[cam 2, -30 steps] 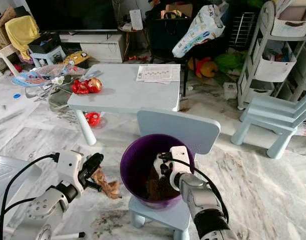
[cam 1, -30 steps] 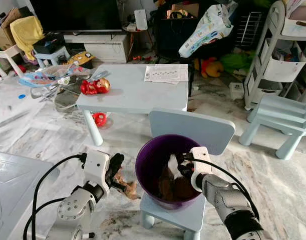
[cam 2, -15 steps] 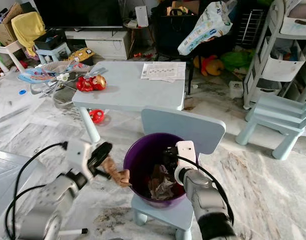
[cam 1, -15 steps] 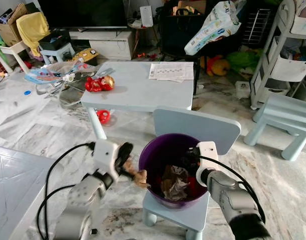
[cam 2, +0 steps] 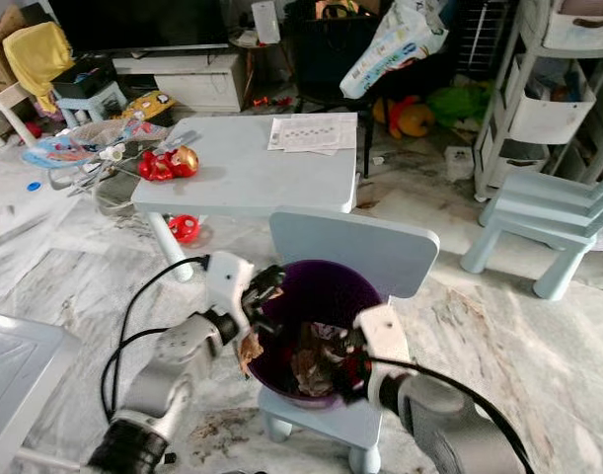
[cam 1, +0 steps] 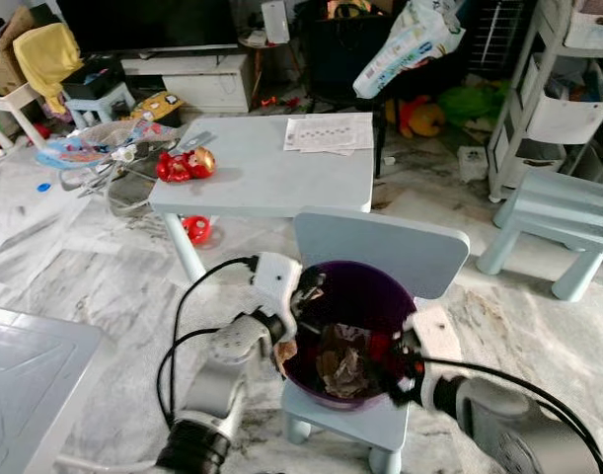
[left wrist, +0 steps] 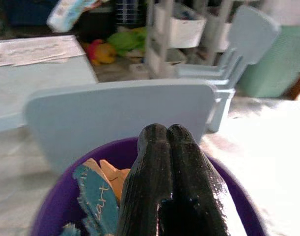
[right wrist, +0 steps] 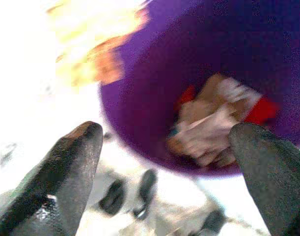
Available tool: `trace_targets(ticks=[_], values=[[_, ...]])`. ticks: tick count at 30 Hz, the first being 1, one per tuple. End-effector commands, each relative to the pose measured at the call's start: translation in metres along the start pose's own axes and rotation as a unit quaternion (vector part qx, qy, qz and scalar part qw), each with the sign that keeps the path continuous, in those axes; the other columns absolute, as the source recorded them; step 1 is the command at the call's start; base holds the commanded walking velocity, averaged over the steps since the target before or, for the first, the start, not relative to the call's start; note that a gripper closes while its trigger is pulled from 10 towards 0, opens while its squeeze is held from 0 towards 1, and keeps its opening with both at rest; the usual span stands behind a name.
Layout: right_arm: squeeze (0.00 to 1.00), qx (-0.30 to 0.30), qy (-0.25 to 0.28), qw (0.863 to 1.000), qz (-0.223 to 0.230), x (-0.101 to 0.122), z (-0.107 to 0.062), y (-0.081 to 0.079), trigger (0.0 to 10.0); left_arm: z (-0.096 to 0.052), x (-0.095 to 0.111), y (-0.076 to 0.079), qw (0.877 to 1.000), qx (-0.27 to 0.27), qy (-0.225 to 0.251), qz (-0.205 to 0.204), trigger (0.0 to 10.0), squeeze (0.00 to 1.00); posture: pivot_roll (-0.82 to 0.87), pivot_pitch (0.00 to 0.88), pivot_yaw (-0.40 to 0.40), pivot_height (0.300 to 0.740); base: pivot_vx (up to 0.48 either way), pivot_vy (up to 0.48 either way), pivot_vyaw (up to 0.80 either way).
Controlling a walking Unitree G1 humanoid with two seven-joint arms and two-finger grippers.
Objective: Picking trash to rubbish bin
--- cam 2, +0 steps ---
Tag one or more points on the white floor socket box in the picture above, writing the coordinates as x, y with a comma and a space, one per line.
459, 163

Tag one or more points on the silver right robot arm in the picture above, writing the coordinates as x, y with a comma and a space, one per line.
449, 420

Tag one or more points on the small light blue kids table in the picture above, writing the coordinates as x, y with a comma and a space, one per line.
252, 173

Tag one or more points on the pale blue plastic stool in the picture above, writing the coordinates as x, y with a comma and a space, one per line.
89, 102

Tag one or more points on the small blue round lid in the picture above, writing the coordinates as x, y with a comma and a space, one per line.
33, 185

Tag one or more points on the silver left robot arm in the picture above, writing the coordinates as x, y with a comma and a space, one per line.
163, 380

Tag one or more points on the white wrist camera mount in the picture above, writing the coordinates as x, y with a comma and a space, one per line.
227, 286
385, 334

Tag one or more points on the yellow cloth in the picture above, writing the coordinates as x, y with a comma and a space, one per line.
39, 54

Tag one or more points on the brown paper trash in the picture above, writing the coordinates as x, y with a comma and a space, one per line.
316, 367

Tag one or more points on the white plastic stool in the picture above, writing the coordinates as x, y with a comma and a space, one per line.
10, 102

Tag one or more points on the green plush toy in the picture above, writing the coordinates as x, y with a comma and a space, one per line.
457, 102

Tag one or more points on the white storage shelf rack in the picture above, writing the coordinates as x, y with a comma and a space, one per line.
543, 114

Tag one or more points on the small brown paper scrap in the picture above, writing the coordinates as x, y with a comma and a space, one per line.
251, 355

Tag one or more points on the white printed paper sheet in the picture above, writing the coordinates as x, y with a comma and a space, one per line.
313, 133

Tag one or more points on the white upright box device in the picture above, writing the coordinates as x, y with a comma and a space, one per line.
265, 22

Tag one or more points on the light blue kids chair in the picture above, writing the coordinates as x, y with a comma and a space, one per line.
350, 247
553, 212

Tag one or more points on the purple plastic rubbish bin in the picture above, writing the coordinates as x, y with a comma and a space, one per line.
326, 286

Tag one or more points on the black flat television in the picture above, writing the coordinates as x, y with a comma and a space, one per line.
138, 22

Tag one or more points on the white television cabinet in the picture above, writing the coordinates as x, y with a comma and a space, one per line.
197, 81

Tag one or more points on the black chair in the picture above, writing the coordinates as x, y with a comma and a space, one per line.
316, 49

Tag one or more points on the white diaper pack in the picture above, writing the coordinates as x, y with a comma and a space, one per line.
395, 47

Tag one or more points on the orange plush toy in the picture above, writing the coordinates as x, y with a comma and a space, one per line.
412, 118

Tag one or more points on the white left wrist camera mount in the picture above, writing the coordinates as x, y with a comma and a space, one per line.
227, 286

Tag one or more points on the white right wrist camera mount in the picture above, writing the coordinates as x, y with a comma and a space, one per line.
385, 334

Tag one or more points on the red round toy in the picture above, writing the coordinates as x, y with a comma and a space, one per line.
185, 228

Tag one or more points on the colourful baby bouncer seat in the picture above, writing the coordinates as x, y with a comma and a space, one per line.
79, 143

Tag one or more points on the red gold toy helmet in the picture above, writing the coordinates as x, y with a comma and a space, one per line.
171, 163

